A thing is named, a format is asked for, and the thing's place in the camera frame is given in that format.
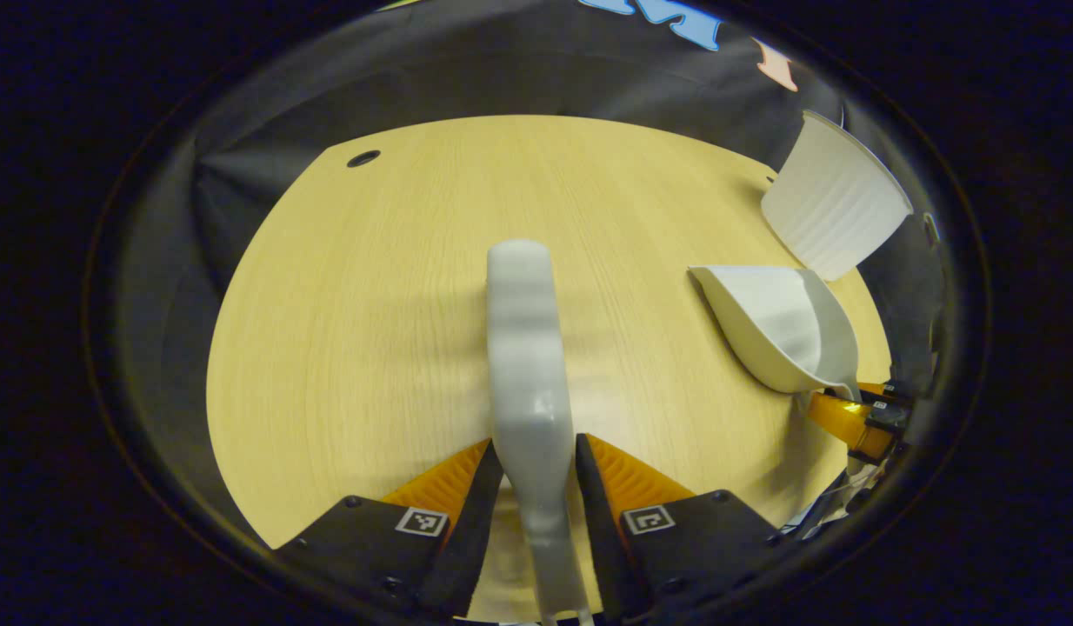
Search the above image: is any white ribbed garbage bin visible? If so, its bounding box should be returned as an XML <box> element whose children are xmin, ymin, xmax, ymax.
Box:
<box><xmin>760</xmin><ymin>110</ymin><xmax>914</xmax><ymax>283</ymax></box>

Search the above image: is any small grey broom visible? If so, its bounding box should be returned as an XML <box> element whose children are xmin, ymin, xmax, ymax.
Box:
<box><xmin>486</xmin><ymin>240</ymin><xmax>592</xmax><ymax>626</ymax></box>

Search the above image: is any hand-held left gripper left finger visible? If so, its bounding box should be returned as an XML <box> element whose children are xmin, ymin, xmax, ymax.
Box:
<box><xmin>274</xmin><ymin>437</ymin><xmax>505</xmax><ymax>620</ymax></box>

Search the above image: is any wooden desktop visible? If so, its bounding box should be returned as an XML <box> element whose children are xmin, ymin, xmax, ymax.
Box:
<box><xmin>206</xmin><ymin>114</ymin><xmax>894</xmax><ymax>623</ymax></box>

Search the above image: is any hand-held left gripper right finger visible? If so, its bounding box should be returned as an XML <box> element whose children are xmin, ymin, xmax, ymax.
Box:
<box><xmin>574</xmin><ymin>433</ymin><xmax>781</xmax><ymax>623</ymax></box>

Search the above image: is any grey plastic dustpan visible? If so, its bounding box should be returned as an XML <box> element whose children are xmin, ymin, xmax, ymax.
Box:
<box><xmin>688</xmin><ymin>264</ymin><xmax>862</xmax><ymax>403</ymax></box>

